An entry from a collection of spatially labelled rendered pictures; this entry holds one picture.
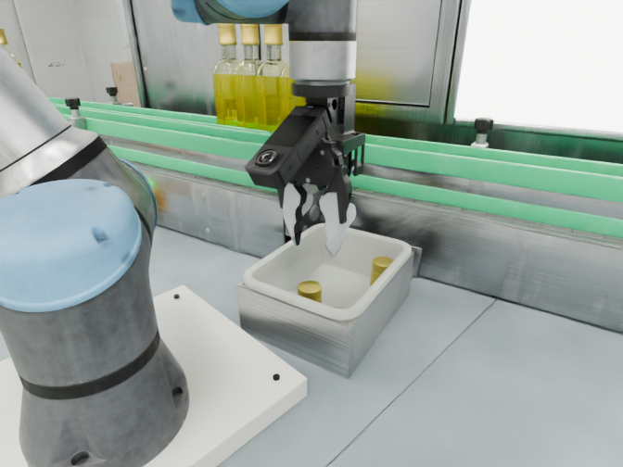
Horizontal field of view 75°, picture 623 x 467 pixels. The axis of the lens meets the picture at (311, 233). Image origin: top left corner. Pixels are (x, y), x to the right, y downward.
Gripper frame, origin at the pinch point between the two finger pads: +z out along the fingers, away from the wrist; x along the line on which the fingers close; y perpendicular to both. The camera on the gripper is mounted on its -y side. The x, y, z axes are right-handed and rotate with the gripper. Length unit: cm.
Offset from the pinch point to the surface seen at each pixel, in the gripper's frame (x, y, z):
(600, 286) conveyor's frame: -33.7, 21.2, 6.2
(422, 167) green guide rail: -6.5, 22.4, -6.2
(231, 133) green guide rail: 32.0, 19.5, -7.7
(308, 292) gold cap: -0.4, -1.6, 6.6
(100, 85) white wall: 590, 325, 33
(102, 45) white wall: 566, 326, -21
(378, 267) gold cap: -5.4, 10.3, 6.8
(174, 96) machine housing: 74, 41, -10
